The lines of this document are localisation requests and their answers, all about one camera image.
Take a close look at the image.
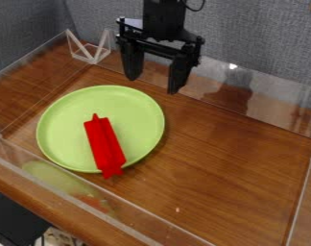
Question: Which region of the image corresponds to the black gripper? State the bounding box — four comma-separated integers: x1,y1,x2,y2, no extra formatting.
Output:
118,0,204,94

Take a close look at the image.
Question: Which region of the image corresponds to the red cross-shaped bar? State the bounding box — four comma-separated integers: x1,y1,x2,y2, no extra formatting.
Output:
85,113,126,179

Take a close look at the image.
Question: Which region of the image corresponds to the green round plate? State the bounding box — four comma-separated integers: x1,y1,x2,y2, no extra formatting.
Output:
37,86,166,173

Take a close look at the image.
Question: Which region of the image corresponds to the clear acrylic corner bracket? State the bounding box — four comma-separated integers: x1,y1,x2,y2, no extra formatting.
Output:
66,29,112,64

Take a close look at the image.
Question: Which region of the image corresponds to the black cable loop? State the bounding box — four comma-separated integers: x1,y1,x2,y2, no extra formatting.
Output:
182,0,207,12

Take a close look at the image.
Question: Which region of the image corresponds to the clear acrylic enclosure wall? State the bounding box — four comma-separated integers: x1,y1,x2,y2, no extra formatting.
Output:
0,36,311,246

